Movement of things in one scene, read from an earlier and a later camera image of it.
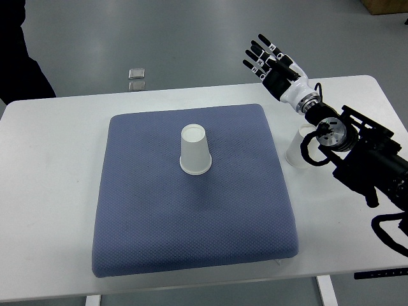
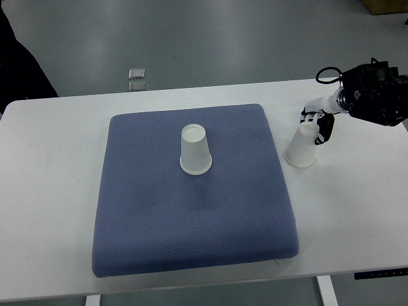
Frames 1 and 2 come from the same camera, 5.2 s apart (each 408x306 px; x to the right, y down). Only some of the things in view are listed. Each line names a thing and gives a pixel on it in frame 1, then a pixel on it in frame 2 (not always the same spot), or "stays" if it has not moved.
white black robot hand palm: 292,88 -> 325,121
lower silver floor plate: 136,86 stays
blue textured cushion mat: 151,217 stays
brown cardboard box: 382,7 stays
